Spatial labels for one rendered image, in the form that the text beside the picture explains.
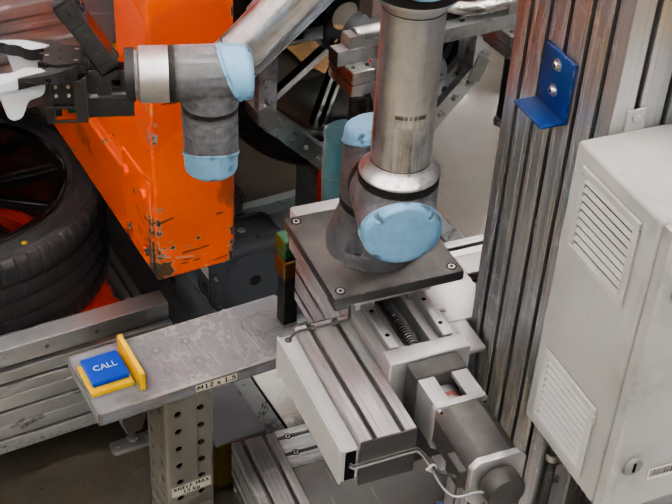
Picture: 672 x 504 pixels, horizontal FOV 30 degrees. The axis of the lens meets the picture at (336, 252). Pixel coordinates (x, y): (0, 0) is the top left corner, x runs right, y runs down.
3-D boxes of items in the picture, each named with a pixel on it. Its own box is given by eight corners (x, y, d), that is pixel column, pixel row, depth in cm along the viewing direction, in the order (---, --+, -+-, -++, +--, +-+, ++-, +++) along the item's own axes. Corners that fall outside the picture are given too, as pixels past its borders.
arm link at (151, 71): (168, 56, 159) (166, 34, 166) (131, 57, 158) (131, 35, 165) (170, 111, 162) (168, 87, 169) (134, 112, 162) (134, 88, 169)
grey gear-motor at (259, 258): (215, 250, 320) (214, 133, 299) (289, 349, 291) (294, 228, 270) (148, 268, 313) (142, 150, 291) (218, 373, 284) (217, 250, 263)
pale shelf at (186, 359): (274, 305, 251) (274, 293, 249) (314, 356, 240) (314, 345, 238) (67, 368, 234) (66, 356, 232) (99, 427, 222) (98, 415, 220)
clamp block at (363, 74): (351, 69, 231) (352, 44, 228) (375, 92, 225) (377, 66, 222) (326, 75, 229) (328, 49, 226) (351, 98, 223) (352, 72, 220)
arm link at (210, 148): (235, 141, 180) (235, 74, 174) (241, 185, 171) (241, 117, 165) (180, 143, 179) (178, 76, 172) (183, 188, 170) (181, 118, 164)
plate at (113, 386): (118, 358, 232) (118, 354, 232) (134, 385, 227) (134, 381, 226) (77, 370, 229) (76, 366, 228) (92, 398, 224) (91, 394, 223)
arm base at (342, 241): (434, 261, 200) (440, 211, 194) (347, 280, 195) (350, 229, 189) (395, 209, 211) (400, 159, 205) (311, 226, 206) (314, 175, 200)
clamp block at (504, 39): (503, 35, 245) (506, 10, 242) (530, 56, 239) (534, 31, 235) (481, 40, 243) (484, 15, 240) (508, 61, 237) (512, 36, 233)
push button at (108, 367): (116, 357, 231) (116, 348, 230) (130, 381, 227) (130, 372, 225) (80, 368, 228) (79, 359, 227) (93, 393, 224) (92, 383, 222)
